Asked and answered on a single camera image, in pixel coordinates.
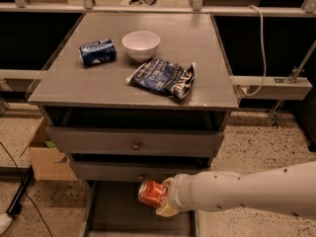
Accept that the blue chip bag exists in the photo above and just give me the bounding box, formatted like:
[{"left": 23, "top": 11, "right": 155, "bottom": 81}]
[{"left": 126, "top": 59, "right": 197, "bottom": 102}]

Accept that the blue pepsi can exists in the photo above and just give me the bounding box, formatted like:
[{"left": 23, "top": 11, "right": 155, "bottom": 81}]
[{"left": 79, "top": 39, "right": 117, "bottom": 66}]

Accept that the white cable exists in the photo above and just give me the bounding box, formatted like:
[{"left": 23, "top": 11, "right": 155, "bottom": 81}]
[{"left": 241, "top": 4, "right": 268, "bottom": 98}]

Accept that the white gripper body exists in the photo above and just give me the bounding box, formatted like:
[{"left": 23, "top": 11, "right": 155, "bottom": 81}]
[{"left": 168, "top": 174, "right": 198, "bottom": 211}]

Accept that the metal rail frame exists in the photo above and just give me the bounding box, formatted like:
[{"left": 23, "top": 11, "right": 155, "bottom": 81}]
[{"left": 0, "top": 0, "right": 316, "bottom": 101}]

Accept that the grey middle drawer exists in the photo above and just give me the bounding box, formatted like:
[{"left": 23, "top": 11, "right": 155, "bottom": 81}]
[{"left": 70, "top": 161, "right": 206, "bottom": 182}]

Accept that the orange coke can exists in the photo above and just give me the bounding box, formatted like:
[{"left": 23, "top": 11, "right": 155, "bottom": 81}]
[{"left": 138, "top": 180, "right": 167, "bottom": 208}]

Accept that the white bowl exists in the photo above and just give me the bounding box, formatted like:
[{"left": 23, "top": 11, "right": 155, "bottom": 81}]
[{"left": 121, "top": 31, "right": 160, "bottom": 62}]

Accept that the open grey bottom drawer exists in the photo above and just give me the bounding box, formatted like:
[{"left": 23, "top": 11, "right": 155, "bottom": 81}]
[{"left": 79, "top": 181, "right": 200, "bottom": 237}]

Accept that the cardboard box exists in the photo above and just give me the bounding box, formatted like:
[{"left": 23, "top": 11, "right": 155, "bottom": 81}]
[{"left": 27, "top": 118, "right": 78, "bottom": 181}]

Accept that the black floor cable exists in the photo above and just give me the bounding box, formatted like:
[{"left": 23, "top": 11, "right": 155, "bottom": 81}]
[{"left": 0, "top": 141, "right": 53, "bottom": 237}]

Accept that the black floor bar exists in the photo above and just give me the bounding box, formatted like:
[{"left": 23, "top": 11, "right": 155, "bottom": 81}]
[{"left": 6, "top": 167, "right": 34, "bottom": 216}]

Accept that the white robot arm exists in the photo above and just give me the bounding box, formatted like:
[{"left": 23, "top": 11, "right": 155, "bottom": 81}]
[{"left": 156, "top": 162, "right": 316, "bottom": 219}]

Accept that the grey top drawer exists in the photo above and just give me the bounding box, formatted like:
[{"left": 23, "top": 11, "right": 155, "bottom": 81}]
[{"left": 46, "top": 126, "right": 224, "bottom": 157}]

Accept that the grey drawer cabinet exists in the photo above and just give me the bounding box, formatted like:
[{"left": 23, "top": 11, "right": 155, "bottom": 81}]
[{"left": 27, "top": 12, "right": 239, "bottom": 237}]

